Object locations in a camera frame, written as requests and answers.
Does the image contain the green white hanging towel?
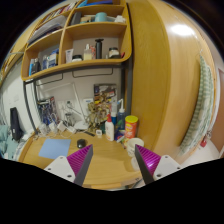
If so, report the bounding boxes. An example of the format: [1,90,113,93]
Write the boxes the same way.
[180,56,214,154]

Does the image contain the blue spray bottle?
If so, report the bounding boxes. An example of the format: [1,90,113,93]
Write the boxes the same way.
[117,99,125,130]

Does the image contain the teal cup on shelf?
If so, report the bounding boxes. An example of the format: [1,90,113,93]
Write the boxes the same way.
[95,12,107,22]

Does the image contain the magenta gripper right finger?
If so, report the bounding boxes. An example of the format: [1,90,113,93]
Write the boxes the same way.
[134,143,183,185]

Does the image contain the white power adapter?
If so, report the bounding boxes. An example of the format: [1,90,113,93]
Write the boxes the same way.
[57,121,66,132]

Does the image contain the white cosmetic tube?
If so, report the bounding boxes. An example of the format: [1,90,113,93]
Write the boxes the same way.
[65,49,73,63]

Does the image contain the white mug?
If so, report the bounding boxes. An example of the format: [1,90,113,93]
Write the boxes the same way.
[126,137,145,158]

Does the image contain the white glue bottle red cap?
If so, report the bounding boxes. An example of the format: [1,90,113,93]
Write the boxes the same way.
[105,114,114,141]

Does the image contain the blue mouse pad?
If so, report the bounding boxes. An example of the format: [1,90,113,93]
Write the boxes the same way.
[39,139,71,159]

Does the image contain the wooden wall shelf unit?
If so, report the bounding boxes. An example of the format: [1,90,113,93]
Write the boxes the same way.
[21,0,132,81]

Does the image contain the yellow red chips can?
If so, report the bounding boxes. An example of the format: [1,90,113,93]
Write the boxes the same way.
[125,115,138,139]

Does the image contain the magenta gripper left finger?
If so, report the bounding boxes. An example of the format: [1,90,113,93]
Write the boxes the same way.
[44,143,94,187]

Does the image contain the black thermos bottle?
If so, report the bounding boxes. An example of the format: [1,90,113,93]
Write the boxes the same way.
[95,39,104,59]

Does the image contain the wooden wardrobe panel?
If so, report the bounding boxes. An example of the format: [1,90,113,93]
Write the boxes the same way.
[127,0,215,163]

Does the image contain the black computer mouse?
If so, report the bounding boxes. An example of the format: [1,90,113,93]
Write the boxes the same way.
[77,139,86,149]

